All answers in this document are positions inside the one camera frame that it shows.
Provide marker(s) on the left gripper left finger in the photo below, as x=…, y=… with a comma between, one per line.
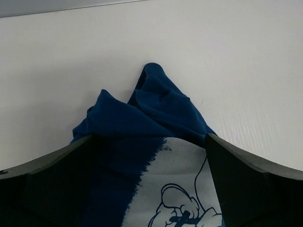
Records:
x=49, y=191

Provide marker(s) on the blue t shirt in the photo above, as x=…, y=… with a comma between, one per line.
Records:
x=151, y=168

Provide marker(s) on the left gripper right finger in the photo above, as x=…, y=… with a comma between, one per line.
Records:
x=253, y=191

